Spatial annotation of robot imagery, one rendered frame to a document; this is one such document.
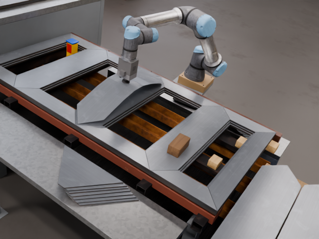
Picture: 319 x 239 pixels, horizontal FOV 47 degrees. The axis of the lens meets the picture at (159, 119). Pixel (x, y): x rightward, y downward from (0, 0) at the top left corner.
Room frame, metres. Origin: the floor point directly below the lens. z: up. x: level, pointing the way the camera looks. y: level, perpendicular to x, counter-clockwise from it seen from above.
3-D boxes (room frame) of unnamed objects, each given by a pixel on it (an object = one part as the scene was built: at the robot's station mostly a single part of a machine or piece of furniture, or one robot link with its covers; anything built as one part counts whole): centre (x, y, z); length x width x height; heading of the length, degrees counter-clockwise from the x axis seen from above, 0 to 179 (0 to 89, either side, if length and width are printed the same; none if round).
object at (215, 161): (1.39, -0.31, 0.79); 0.06 x 0.05 x 0.04; 153
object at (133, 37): (1.72, 0.22, 1.20); 0.09 x 0.08 x 0.11; 137
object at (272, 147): (1.62, -0.63, 0.79); 0.06 x 0.05 x 0.04; 153
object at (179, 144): (1.37, -0.11, 0.87); 0.12 x 0.06 x 0.05; 157
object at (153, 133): (1.74, 0.21, 0.70); 1.66 x 0.08 x 0.05; 63
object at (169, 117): (1.92, 0.12, 0.70); 1.66 x 0.08 x 0.05; 63
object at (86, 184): (1.11, 0.25, 0.77); 0.45 x 0.20 x 0.04; 63
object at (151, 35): (1.80, 0.16, 1.19); 0.11 x 0.11 x 0.08; 47
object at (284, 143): (2.09, -0.19, 0.67); 1.30 x 0.20 x 0.03; 63
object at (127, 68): (1.71, 0.23, 1.04); 0.10 x 0.09 x 0.16; 152
